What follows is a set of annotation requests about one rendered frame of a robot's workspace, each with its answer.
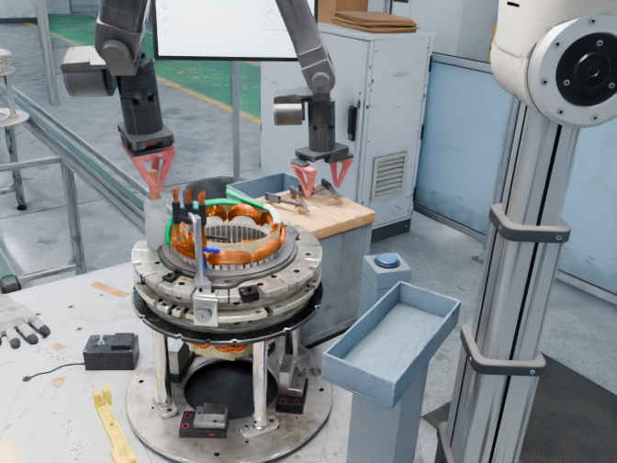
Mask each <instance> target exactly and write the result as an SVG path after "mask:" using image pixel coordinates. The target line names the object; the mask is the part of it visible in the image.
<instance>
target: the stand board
mask: <svg viewBox="0 0 617 463"><path fill-rule="evenodd" d="M302 197H303V199H304V201H305V202H306V203H307V204H309V205H311V206H313V207H316V208H318V209H312V208H309V207H308V209H309V210H310V212H308V211H307V212H305V213H302V214H298V215H294V210H295V206H293V205H289V204H285V203H280V204H277V203H272V204H270V205H271V206H272V207H273V208H274V209H276V210H277V211H278V213H279V216H280V218H282V219H285V220H290V221H291V225H292V226H294V225H296V224H298V225H300V226H302V227H304V228H305V229H307V230H308V231H310V232H311V233H312V234H313V235H314V236H315V237H316V238H317V239H318V240H320V239H323V238H326V237H329V236H332V235H334V234H338V233H341V232H346V231H349V230H351V229H354V228H357V227H361V226H364V225H366V224H369V223H372V222H375V217H376V212H375V211H372V210H371V209H368V208H366V207H364V206H361V205H359V204H357V203H355V202H353V201H351V200H347V199H343V198H341V200H342V201H343V203H341V202H340V201H339V203H338V204H334V205H331V206H327V201H328V197H324V196H321V195H316V194H314V195H313V196H311V197H310V198H309V197H307V196H306V195H304V196H302Z"/></svg>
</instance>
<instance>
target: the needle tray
mask: <svg viewBox="0 0 617 463"><path fill-rule="evenodd" d="M461 302H462V301H461V300H459V299H453V298H450V297H447V296H445V295H442V294H439V293H436V292H433V291H430V290H428V289H425V288H420V287H416V286H413V285H411V284H408V283H405V282H402V281H399V282H398V283H397V284H396V285H395V286H394V287H393V288H392V289H391V290H390V291H389V292H388V293H387V294H386V295H385V296H384V297H382V298H381V299H380V300H379V301H378V302H377V303H376V304H375V305H374V306H373V307H372V308H371V309H370V310H369V311H368V312H366V313H365V314H364V315H363V316H362V317H361V318H360V319H359V320H358V321H357V322H356V323H355V324H354V325H353V326H352V327H351V328H349V329H348V330H347V331H346V332H345V333H344V334H343V335H342V336H341V337H340V338H339V339H338V340H337V341H336V342H335V343H334V344H332V345H331V346H330V347H329V348H328V349H327V350H326V351H325V352H324V353H323V356H322V370H321V379H323V380H325V381H327V382H329V383H331V384H333V385H335V386H337V387H340V388H342V389H344V390H348V391H350V392H351V393H352V394H353V396H352V407H351V417H350V427H349V437H348V447H347V458H346V463H412V462H413V460H414V457H415V451H416V445H417V439H418V432H419V427H420V420H421V409H422V404H423V397H424V391H425V385H426V379H427V373H428V367H429V361H430V360H431V358H432V357H433V355H434V354H435V353H436V351H437V350H438V349H439V348H440V346H441V345H442V344H443V342H444V341H445V339H446V338H447V337H448V335H449V334H450V333H451V332H452V330H453V329H454V328H455V326H456V325H457V324H458V318H459V312H460V307H461Z"/></svg>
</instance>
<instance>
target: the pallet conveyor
mask: <svg viewBox="0 0 617 463"><path fill-rule="evenodd" d="M11 86H12V85H11ZM12 91H13V92H14V93H15V94H17V95H18V96H19V97H21V98H22V99H23V100H24V101H26V102H27V103H28V104H30V105H31V106H32V107H34V108H35V109H36V110H37V111H38V112H39V113H40V114H41V115H43V116H44V117H45V118H46V119H48V120H49V121H51V122H52V123H53V124H54V125H56V126H57V127H58V128H59V129H61V130H62V131H63V132H65V133H66V134H67V135H68V136H70V137H71V138H72V139H73V140H75V141H76V142H78V143H79V144H80V145H81V146H83V147H84V148H85V149H86V150H87V151H89V152H90V153H91V154H92V155H93V156H94V157H96V158H97V159H98V160H100V161H101V162H102V163H103V164H105V165H106V166H107V167H109V168H110V169H111V170H112V171H114V172H115V173H116V174H117V175H119V176H120V177H121V178H123V179H124V180H125V181H127V182H128V183H129V184H130V185H132V186H133V187H134V188H136V189H137V190H138V191H139V192H141V194H142V195H143V196H148V195H149V189H147V188H146V187H145V186H143V185H142V184H141V183H139V182H138V181H137V180H135V179H134V178H133V177H131V176H130V175H129V174H127V173H126V172H125V171H123V170H122V169H121V168H119V167H118V166H117V165H115V164H114V163H113V162H111V161H110V160H109V159H107V158H106V157H105V156H104V155H103V154H102V153H100V152H99V151H98V150H96V149H95V148H94V147H92V146H91V145H90V144H88V143H87V142H86V141H84V140H83V139H82V138H80V137H79V136H78V135H76V134H75V133H74V132H72V131H71V130H69V129H68V128H67V127H66V126H64V125H63V124H62V123H60V121H59V120H57V119H56V118H54V117H53V116H52V115H51V114H49V113H48V112H47V111H45V110H44V109H43V108H41V107H40V106H38V105H37V104H36V103H35V102H33V101H32V100H31V99H29V98H28V97H27V96H25V95H24V94H22V93H21V92H20V91H19V90H17V89H16V88H15V87H13V86H12ZM14 103H15V109H18V110H22V111H25V112H27V113H28V114H29V119H28V120H27V121H26V122H24V123H21V124H22V125H23V126H24V127H25V128H26V129H27V130H28V131H29V132H31V133H32V134H33V135H34V136H35V137H36V138H37V139H38V140H39V141H40V142H42V143H43V144H44V145H45V146H46V147H47V148H48V149H49V150H50V151H51V152H53V153H54V154H55V155H54V156H48V157H41V158H35V159H29V160H23V161H19V160H18V157H17V147H16V142H15V136H14V131H13V127H8V128H4V132H5V136H6V147H7V151H8V157H9V162H10V163H3V164H0V172H5V171H11V173H12V177H13V182H12V183H11V184H10V186H9V187H8V188H2V189H0V195H4V194H9V193H16V199H17V209H18V210H24V209H27V206H26V205H25V204H24V203H26V200H25V195H24V189H23V185H22V179H21V174H20V169H24V168H30V167H36V166H42V165H48V164H60V165H61V171H62V183H63V190H64V196H65V204H66V210H67V217H68V223H69V230H70V236H71V243H72V249H73V256H72V257H71V259H70V260H69V261H68V263H67V264H66V265H59V266H55V267H52V268H48V269H44V270H40V271H37V272H33V273H28V274H25V275H21V276H17V275H16V273H15V271H14V270H13V268H12V266H11V265H10V264H9V262H8V261H7V259H6V257H5V255H4V253H3V252H2V250H1V248H0V295H3V294H8V293H12V292H16V291H19V290H22V288H21V285H20V284H21V283H25V282H29V281H32V280H36V279H40V278H44V277H50V276H54V275H58V274H61V273H65V272H69V271H73V270H75V275H76V276H80V275H83V274H86V273H87V272H86V265H85V258H84V245H83V237H82V231H81V223H80V216H79V209H78V202H77V195H76V188H75V181H74V174H73V173H76V174H77V175H78V176H79V177H80V178H81V179H82V180H83V181H84V182H86V184H87V185H89V186H90V187H91V188H92V189H93V190H94V191H95V192H96V193H97V194H98V195H99V196H100V197H101V198H102V199H103V200H104V201H105V202H107V203H108V204H109V205H110V206H111V207H112V208H113V209H114V210H115V211H116V212H118V213H119V214H120V215H121V216H122V217H123V218H124V219H125V220H126V221H127V222H129V223H130V224H131V225H132V226H133V227H134V228H135V229H136V230H137V231H138V232H140V233H141V234H142V235H143V236H144V234H145V233H146V230H145V219H144V207H143V201H141V200H140V199H139V198H137V197H136V196H135V195H134V194H132V193H131V192H130V191H129V190H128V189H126V188H125V187H124V186H122V185H121V184H120V183H119V182H118V181H117V180H116V179H115V178H114V177H112V176H111V175H110V174H108V173H107V172H106V171H105V170H104V169H102V168H101V167H100V166H99V165H97V164H96V163H95V162H93V161H92V160H91V159H90V158H89V157H87V156H86V155H85V154H84V153H82V152H81V151H80V150H78V149H77V148H76V147H75V146H74V145H72V144H71V143H70V142H69V141H67V140H66V139H65V138H64V137H63V136H62V135H61V134H60V133H58V132H57V131H56V130H54V129H53V128H52V127H51V126H50V125H48V124H47V123H46V122H45V121H43V120H42V119H41V118H39V117H38V116H37V115H36V114H35V113H33V112H32V111H31V110H30V109H28V108H27V107H26V106H25V105H23V104H22V103H21V102H20V101H18V100H17V99H16V98H15V97H14ZM0 108H9V105H8V100H7V94H6V90H5V89H4V88H3V87H2V86H1V85H0Z"/></svg>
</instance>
